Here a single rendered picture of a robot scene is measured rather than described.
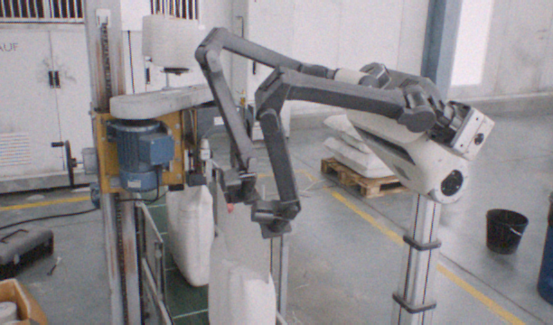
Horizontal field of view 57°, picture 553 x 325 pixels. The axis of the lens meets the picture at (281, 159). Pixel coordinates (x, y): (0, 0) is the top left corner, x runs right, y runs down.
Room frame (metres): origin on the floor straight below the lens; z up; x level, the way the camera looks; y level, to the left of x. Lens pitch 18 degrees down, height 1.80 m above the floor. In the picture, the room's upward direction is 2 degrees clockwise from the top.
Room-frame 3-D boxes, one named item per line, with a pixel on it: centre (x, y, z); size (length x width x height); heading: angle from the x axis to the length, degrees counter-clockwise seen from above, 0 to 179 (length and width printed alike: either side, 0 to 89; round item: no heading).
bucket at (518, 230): (3.46, -1.68, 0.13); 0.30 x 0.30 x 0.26
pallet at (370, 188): (4.97, -1.14, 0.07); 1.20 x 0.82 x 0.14; 117
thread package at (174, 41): (1.82, 0.39, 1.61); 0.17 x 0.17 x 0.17
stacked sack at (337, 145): (5.01, -0.79, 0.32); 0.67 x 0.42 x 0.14; 119
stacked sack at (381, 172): (4.80, -0.83, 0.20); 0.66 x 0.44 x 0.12; 25
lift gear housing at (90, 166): (1.88, 0.75, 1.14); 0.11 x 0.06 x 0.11; 25
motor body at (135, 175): (1.75, 0.52, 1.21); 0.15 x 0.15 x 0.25
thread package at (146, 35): (2.06, 0.50, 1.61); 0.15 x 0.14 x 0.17; 25
